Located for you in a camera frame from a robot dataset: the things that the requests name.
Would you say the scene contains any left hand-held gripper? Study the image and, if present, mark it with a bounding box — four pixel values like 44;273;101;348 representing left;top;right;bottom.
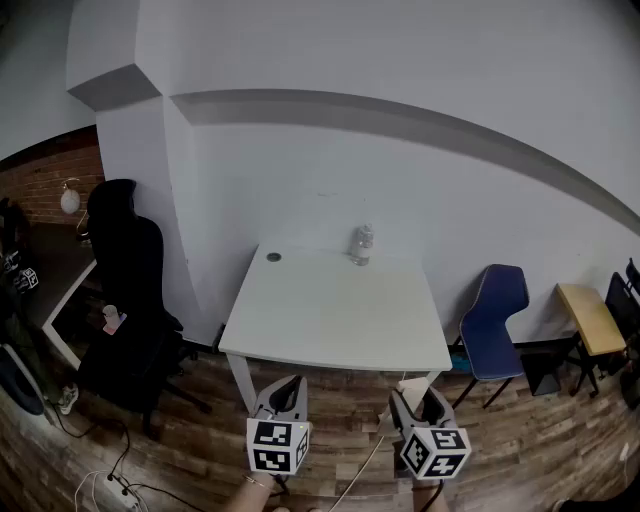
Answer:
246;374;312;476

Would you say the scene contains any black floor cable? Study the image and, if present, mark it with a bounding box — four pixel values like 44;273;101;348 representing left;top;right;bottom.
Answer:
48;399;132;482

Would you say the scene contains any white globe lamp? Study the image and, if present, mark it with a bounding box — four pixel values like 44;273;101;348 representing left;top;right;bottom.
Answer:
59;177;94;246

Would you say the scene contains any white power cord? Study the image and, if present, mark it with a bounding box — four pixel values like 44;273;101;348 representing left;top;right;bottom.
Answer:
73;468;110;512

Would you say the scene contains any white table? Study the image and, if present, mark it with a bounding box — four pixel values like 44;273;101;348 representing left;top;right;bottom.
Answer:
217;242;454;416

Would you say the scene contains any pink cup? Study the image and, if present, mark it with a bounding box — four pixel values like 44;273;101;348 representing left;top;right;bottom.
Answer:
101;304;129;336

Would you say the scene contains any black folding chair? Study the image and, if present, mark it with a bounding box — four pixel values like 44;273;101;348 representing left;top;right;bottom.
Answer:
603;257;640;354

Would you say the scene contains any dark desk with white edge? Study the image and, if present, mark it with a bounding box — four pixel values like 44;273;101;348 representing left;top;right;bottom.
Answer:
29;224;101;372

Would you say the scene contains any blue chair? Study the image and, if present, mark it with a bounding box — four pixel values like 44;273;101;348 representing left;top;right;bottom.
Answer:
452;263;531;410

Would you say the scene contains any person's left forearm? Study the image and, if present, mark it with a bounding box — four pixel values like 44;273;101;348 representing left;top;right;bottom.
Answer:
230;473;284;512

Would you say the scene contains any clear plastic bottle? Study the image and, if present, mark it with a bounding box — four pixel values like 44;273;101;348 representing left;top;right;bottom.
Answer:
348;223;376;267

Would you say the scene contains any person's right forearm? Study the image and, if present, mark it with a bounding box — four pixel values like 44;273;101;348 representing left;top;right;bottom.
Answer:
410;478;452;512

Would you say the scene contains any white power strip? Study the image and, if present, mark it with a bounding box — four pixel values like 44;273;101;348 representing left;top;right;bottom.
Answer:
101;472;142;510

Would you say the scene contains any black office chair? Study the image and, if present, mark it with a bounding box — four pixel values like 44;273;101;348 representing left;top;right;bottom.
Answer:
77;178;214;442

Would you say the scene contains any thin white cable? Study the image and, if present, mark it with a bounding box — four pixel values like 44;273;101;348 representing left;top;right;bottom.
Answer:
329;433;387;512

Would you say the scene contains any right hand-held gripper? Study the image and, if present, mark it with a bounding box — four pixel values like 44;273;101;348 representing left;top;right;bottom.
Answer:
389;386;473;482

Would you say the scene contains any yellow-topped small table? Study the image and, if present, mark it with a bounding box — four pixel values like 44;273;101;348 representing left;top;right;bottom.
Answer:
555;282;629;399

